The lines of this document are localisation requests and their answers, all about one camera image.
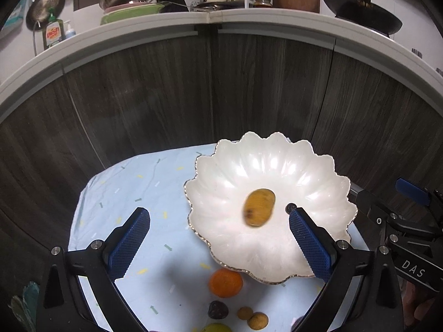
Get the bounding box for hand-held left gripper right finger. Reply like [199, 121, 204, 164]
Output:
[288, 207, 405, 332]

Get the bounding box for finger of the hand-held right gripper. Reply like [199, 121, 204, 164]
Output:
[395, 178, 443, 215]
[356, 189, 443, 241]

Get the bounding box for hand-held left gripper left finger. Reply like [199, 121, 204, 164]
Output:
[36, 207, 151, 332]

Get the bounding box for yellow brown-spotted mango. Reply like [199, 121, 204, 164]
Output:
[242, 188, 276, 228]

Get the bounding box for white scalloped bowl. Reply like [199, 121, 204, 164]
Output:
[183, 131, 358, 285]

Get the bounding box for large orange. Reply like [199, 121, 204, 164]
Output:
[208, 268, 244, 299]

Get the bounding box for dark purple plum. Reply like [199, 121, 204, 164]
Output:
[208, 300, 229, 319]

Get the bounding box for person's right hand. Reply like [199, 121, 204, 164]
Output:
[403, 278, 443, 332]

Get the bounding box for light blue speckled tablecloth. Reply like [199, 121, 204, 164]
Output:
[67, 142, 381, 332]

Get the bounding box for black wok with lid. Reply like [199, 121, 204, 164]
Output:
[321, 0, 404, 37]

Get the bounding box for green dish soap bottle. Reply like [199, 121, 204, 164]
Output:
[42, 9, 65, 51]

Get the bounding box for green dish tray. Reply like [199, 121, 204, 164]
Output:
[100, 3, 167, 25]

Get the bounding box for pink plate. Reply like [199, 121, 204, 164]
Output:
[104, 2, 163, 13]

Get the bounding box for hanging frying pan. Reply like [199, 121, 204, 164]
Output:
[26, 0, 60, 25]

